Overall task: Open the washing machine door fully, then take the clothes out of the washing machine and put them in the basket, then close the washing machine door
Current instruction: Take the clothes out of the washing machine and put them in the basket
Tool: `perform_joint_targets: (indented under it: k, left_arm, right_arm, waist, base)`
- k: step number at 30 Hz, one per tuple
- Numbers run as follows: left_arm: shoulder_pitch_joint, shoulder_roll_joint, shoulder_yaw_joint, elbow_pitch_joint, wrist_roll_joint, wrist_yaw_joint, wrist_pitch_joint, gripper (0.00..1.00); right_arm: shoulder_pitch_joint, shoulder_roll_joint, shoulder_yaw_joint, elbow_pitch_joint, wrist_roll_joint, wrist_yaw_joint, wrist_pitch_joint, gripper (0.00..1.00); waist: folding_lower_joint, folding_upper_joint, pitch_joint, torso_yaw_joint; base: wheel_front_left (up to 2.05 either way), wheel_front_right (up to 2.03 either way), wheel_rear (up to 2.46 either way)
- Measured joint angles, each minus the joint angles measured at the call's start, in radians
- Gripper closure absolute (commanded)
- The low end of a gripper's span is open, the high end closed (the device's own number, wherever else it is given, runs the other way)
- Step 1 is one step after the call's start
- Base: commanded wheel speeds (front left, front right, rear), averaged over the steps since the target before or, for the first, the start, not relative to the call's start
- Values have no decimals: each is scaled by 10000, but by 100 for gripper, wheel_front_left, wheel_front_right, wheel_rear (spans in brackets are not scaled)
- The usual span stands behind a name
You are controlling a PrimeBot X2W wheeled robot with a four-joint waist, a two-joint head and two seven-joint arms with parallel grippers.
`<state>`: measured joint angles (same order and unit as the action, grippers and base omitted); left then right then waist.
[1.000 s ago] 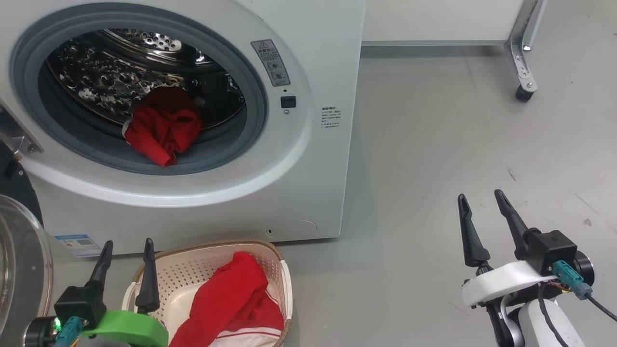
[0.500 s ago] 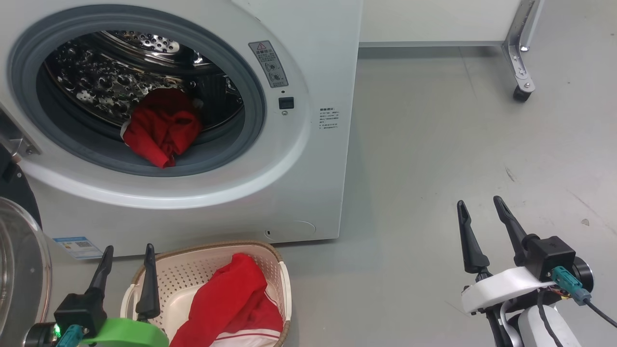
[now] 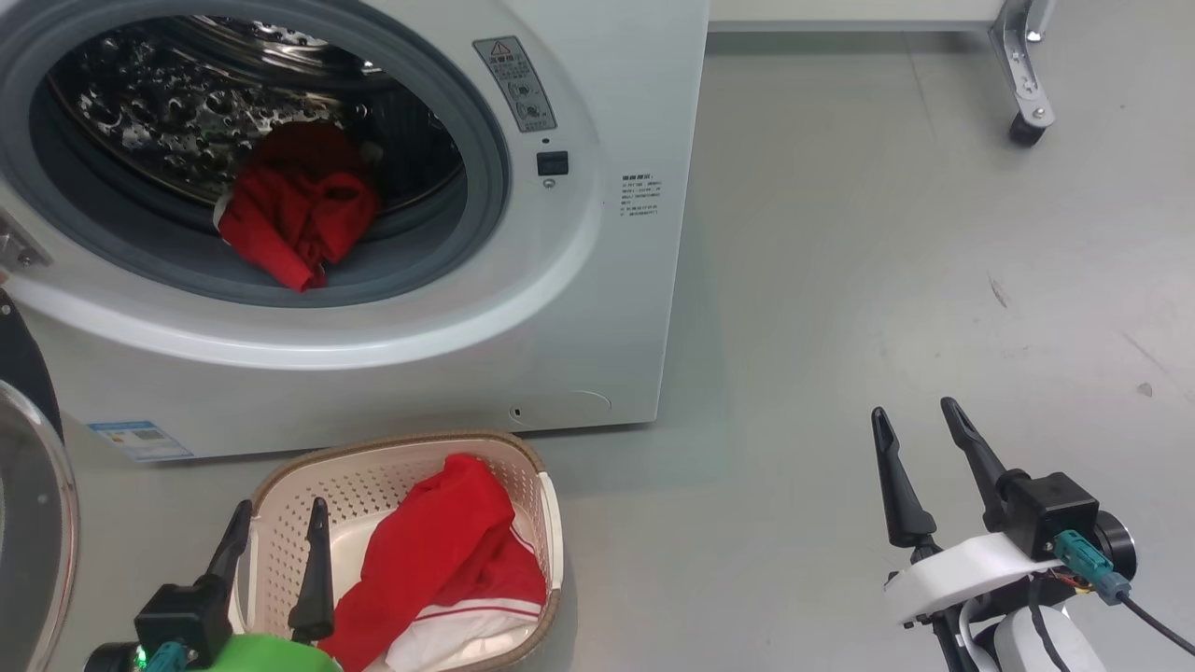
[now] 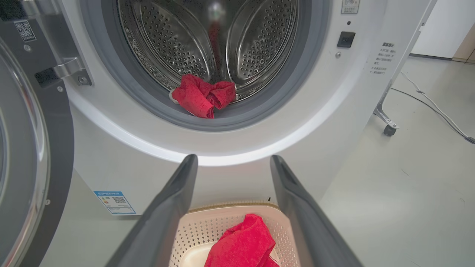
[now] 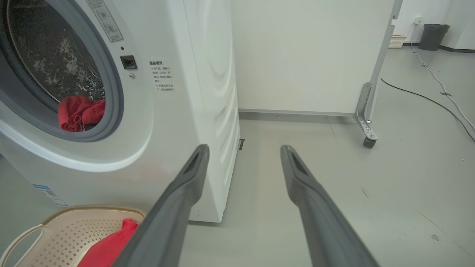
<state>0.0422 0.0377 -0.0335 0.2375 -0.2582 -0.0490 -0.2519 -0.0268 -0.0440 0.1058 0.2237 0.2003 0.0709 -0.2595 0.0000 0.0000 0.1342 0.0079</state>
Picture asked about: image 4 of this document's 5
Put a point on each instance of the blue energy label sticker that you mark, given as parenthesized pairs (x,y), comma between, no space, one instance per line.
(115,203)

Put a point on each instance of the QR code sticker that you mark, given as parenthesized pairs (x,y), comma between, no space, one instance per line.
(25,31)

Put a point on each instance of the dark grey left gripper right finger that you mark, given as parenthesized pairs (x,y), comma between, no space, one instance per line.
(308,222)

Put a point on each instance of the red garment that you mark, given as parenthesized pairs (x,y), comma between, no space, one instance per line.
(196,96)
(241,244)

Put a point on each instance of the grey stand leg with caster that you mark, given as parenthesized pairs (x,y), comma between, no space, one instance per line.
(384,116)

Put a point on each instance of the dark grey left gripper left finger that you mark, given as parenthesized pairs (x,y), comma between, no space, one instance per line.
(159,222)

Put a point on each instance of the cream perforated laundry basket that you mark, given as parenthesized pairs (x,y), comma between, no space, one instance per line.
(196,230)

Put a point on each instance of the white washing machine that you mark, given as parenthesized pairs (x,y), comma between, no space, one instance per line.
(122,163)

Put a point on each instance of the black round washing machine door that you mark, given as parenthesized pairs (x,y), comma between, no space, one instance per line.
(63,129)

